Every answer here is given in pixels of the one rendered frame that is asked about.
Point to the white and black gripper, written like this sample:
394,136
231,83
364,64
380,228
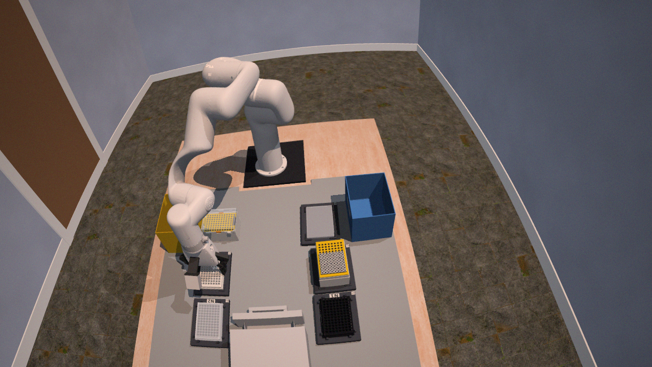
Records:
208,256

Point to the grey bench mat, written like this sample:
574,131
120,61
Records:
270,267

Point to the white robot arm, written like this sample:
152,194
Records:
267,104

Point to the yellow open-top bin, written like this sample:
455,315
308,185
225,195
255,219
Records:
164,231

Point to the blue open-top bin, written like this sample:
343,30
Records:
368,197

